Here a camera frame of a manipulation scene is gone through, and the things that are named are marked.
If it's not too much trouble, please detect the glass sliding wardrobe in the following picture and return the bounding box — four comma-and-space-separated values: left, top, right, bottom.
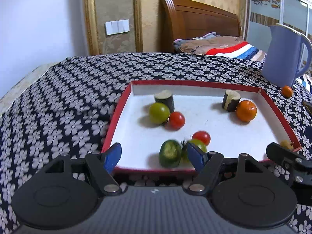
243, 0, 311, 51

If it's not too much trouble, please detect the small green tomato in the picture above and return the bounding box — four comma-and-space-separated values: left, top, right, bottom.
182, 139, 207, 163

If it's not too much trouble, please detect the white wall switch panel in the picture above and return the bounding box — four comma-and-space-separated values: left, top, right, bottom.
105, 19, 129, 36

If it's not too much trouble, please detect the orange mandarin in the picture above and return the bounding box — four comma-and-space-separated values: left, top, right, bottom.
235, 100, 258, 123

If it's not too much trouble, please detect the dark eggplant chunk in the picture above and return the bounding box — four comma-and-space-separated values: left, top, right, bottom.
154, 90, 175, 113
222, 89, 241, 112

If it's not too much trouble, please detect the large green tomato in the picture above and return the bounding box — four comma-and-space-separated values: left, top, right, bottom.
149, 103, 170, 125

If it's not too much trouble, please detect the gold wall moulding frame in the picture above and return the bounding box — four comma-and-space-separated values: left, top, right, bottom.
82, 0, 143, 56

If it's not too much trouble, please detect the red white shallow box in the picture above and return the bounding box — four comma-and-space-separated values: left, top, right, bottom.
103, 80, 301, 173

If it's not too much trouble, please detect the black white floral tablecloth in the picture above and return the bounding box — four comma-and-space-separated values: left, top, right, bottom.
1, 53, 311, 233

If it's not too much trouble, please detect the red cherry tomato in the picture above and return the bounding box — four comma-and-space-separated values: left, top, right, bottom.
192, 130, 210, 146
169, 112, 186, 130

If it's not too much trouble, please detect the blue plastic pitcher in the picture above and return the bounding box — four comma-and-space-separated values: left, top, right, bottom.
261, 23, 311, 87

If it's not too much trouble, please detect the wooden bed headboard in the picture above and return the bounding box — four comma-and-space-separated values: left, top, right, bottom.
158, 0, 242, 52

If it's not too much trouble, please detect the striped folded blanket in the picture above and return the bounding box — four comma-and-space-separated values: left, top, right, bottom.
173, 32, 267, 62

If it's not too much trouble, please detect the black smartphone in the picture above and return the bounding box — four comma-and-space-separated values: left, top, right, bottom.
302, 101, 312, 115

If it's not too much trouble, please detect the small orange kumquat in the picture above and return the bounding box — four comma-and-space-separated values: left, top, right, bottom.
281, 86, 293, 99

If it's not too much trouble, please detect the green pepper piece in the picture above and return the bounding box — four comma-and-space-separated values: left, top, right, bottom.
159, 140, 182, 168

